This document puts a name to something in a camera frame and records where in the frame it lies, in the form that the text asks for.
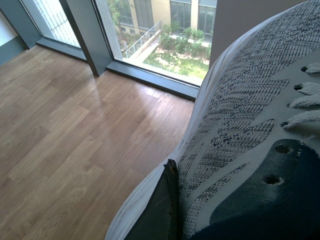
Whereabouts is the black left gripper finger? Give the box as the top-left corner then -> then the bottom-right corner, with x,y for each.
125,159 -> 179,240

